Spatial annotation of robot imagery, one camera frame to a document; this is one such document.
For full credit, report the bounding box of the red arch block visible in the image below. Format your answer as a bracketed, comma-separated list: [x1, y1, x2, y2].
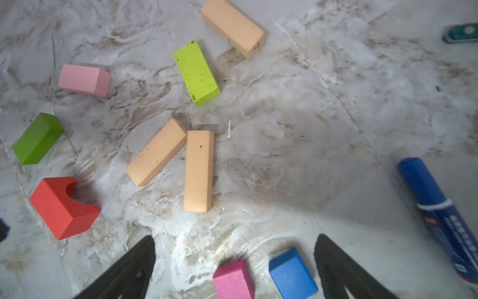
[30, 177, 100, 240]

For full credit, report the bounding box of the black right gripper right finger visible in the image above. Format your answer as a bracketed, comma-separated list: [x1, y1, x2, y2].
[314, 234, 397, 299]

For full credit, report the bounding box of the natural wood block marked 31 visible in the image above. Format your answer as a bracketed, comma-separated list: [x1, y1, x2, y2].
[126, 118, 187, 187]

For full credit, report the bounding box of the pink rectangular block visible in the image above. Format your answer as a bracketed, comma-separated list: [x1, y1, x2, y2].
[59, 64, 112, 97]

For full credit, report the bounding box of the dark green rectangular block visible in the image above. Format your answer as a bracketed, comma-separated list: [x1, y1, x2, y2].
[12, 113, 64, 164]

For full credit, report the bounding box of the blue cube block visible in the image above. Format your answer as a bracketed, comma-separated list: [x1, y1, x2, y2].
[269, 248, 318, 299]

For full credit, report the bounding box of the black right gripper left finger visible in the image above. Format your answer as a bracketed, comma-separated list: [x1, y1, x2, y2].
[76, 235, 156, 299]

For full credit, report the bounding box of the magenta cube block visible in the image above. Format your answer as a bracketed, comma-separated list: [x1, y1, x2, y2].
[213, 260, 255, 299]

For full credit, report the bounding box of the natural wood block marked 58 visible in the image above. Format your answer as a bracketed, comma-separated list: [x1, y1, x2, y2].
[200, 1, 266, 60]

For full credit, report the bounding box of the lime green rectangular block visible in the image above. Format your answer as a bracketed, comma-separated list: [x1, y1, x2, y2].
[174, 40, 221, 107]

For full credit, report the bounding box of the blue white marker pen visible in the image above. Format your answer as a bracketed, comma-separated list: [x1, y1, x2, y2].
[397, 158, 478, 289]

